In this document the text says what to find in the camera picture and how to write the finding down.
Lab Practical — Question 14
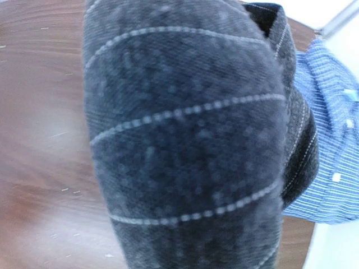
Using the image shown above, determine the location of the blue checked shirt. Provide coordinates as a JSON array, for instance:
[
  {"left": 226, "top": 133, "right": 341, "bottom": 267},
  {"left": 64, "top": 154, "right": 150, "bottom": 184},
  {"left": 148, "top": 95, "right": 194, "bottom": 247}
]
[{"left": 284, "top": 39, "right": 358, "bottom": 224}]

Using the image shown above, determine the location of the right aluminium frame post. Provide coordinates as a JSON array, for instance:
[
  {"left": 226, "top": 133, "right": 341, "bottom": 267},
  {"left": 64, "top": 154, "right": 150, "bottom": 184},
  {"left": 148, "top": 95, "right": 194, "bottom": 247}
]
[{"left": 314, "top": 0, "right": 358, "bottom": 39}]

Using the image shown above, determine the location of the black pinstriped long sleeve shirt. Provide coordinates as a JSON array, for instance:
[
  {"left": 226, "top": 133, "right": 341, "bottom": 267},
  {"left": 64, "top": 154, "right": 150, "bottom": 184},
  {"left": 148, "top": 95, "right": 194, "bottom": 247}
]
[{"left": 82, "top": 1, "right": 319, "bottom": 268}]

